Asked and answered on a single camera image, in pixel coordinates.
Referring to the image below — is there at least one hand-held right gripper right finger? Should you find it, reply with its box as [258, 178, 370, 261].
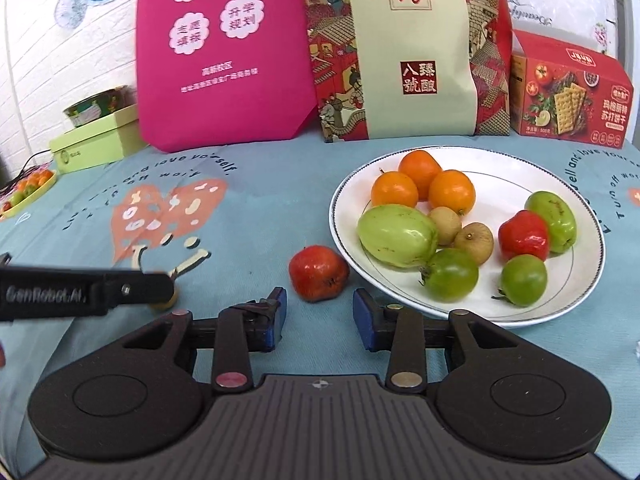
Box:
[352, 288, 522, 391]

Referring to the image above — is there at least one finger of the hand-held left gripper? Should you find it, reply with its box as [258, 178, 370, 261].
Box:
[106, 271, 177, 307]

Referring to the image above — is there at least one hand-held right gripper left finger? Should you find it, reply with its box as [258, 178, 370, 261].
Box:
[120, 287, 289, 392]

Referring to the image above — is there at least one red wax apple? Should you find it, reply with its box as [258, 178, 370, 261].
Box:
[288, 245, 351, 303]
[498, 210, 551, 262]

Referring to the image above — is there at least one light green oblong fruit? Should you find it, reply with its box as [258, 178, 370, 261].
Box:
[356, 203, 439, 268]
[524, 191, 577, 254]

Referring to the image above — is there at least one round green tomato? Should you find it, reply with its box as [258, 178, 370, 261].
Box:
[494, 254, 548, 307]
[420, 248, 480, 303]

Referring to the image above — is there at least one brown longan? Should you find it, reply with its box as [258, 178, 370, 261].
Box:
[454, 222, 495, 266]
[427, 206, 463, 247]

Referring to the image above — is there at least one orange tangerine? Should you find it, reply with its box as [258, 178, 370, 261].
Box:
[398, 150, 443, 200]
[371, 171, 419, 209]
[428, 170, 476, 216]

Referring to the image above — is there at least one white plate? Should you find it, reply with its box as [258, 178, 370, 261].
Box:
[328, 146, 606, 321]

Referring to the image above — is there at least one yellow-green tray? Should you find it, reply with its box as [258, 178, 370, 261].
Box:
[0, 167, 56, 219]

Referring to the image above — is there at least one blue printed tablecloth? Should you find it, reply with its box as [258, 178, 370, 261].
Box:
[0, 135, 640, 480]

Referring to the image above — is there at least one pile of small candies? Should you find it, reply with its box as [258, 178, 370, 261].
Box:
[1, 170, 53, 211]

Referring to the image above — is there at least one light green box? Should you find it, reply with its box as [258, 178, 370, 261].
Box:
[49, 104, 151, 175]

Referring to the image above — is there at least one green printed bowl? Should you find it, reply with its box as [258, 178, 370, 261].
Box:
[63, 86, 132, 125]

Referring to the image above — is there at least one pink paper bag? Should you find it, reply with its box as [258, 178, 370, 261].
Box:
[136, 0, 319, 154]

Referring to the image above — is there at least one red and green patterned bag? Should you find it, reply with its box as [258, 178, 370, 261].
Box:
[298, 0, 514, 144]

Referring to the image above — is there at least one red cracker box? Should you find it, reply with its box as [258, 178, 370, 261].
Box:
[510, 29, 635, 150]

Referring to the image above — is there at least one black cable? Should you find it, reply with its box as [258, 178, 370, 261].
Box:
[9, 152, 52, 182]

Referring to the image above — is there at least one round blue wall decoration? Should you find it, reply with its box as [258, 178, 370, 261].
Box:
[53, 0, 89, 29]

